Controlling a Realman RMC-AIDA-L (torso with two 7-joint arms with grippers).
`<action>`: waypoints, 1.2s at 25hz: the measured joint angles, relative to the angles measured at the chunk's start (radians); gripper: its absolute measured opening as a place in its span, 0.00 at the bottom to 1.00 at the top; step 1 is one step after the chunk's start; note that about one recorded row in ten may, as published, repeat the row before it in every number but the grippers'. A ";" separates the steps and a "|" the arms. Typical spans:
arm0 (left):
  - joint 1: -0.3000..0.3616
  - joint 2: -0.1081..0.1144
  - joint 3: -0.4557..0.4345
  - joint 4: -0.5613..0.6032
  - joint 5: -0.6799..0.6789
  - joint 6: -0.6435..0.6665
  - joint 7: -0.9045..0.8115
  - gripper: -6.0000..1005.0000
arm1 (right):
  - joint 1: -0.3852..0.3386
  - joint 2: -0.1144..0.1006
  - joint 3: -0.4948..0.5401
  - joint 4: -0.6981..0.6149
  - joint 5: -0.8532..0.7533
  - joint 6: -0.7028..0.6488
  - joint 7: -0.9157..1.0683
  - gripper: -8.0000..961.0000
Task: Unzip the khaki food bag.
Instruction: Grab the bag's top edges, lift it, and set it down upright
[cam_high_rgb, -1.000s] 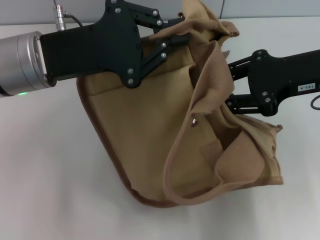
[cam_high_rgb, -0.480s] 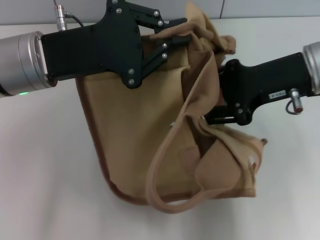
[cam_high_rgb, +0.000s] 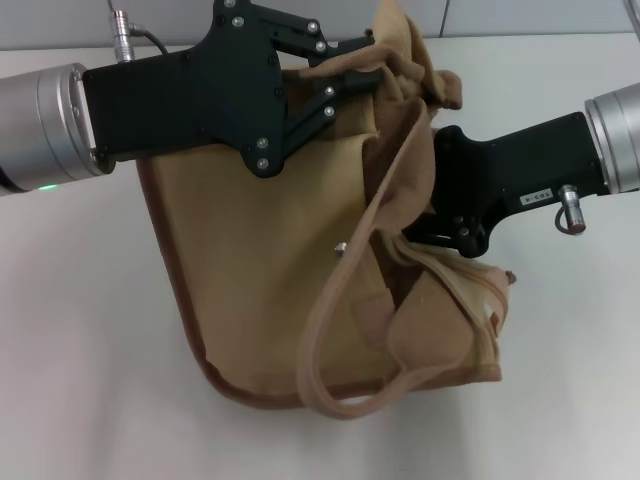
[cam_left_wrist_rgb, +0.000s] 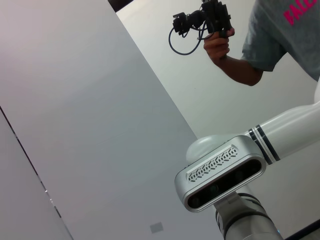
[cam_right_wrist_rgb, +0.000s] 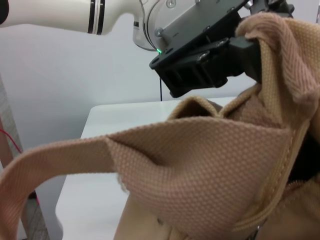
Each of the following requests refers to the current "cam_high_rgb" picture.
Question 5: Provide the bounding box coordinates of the khaki canvas food bag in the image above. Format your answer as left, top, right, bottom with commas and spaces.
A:
135, 0, 519, 424

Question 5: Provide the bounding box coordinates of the left gripper connector cable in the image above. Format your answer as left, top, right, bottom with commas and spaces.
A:
109, 8, 171, 64

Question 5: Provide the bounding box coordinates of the gripper connector cable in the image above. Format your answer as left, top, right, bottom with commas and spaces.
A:
109, 8, 171, 64
554, 183, 587, 235

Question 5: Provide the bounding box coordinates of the right gripper connector cable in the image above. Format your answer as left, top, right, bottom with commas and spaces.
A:
554, 183, 587, 235

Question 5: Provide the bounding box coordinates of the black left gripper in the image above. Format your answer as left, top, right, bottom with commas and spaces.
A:
81, 0, 382, 180

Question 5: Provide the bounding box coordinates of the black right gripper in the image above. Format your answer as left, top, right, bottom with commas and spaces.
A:
399, 110, 610, 260

